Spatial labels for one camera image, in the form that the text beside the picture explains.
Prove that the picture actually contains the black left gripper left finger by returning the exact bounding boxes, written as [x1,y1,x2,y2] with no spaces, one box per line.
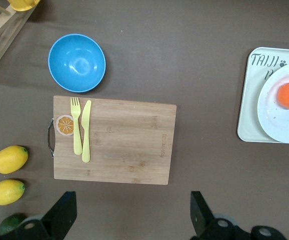
[1,191,77,240]

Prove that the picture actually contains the yellow lemon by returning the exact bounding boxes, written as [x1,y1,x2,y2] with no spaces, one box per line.
[0,179,26,206]
[0,145,29,175]

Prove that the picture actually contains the cream tray with bear print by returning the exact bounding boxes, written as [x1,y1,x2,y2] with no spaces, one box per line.
[236,46,289,143]

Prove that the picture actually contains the yellow plastic knife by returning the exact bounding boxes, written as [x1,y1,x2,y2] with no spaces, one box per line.
[81,99,93,164]

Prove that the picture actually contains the yellow plastic cup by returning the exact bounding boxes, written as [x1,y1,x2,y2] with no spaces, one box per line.
[7,0,41,12]

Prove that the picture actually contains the dark green avocado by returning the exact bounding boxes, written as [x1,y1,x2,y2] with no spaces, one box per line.
[0,213,27,236]

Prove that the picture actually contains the yellow plastic fork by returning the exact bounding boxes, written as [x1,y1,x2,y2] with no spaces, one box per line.
[70,96,83,156]

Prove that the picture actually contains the blue bowl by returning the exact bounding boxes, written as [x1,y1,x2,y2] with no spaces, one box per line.
[47,34,107,93]

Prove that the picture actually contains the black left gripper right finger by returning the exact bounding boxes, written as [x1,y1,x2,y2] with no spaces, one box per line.
[190,191,251,240]

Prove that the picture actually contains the wooden cutting board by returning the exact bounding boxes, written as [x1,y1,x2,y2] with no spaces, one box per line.
[46,95,178,186]

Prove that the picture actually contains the white round plate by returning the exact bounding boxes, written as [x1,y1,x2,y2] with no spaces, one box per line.
[256,61,289,144]

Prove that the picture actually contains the toy orange slice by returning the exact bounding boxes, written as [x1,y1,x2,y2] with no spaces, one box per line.
[56,114,75,137]

